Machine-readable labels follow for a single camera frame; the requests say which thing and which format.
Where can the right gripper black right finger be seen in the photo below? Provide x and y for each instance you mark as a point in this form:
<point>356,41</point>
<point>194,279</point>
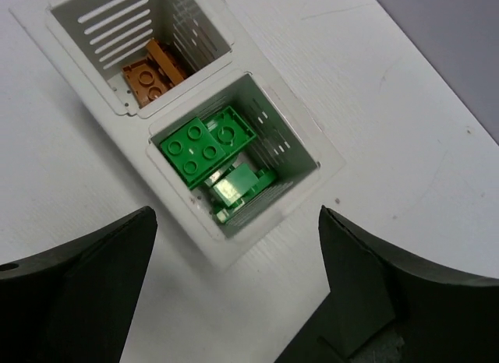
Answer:
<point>386,304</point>

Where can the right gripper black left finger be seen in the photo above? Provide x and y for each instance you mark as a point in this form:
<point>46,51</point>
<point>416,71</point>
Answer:
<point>75,302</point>

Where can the green 2x3 brick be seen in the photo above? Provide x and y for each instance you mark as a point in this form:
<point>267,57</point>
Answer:
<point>266,177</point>
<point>234,185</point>

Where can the small dark green brick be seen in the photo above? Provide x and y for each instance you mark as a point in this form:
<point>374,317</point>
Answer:
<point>193,152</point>

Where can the orange small brick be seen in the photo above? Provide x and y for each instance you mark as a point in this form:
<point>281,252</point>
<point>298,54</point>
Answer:
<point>145,81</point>

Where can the green 2x2 brick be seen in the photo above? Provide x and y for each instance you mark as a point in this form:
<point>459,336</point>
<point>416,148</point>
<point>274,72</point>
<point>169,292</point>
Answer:
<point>230,131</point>

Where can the orange 2x4 brick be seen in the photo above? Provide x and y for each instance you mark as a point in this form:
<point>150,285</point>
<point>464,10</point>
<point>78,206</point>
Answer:
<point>169,68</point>

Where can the green 2x3 brick front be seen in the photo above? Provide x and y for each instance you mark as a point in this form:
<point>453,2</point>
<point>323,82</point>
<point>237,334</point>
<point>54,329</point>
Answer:
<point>234,185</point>

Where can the white slotted two-bin container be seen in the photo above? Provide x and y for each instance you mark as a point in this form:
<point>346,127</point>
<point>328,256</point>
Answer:
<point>89,41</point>

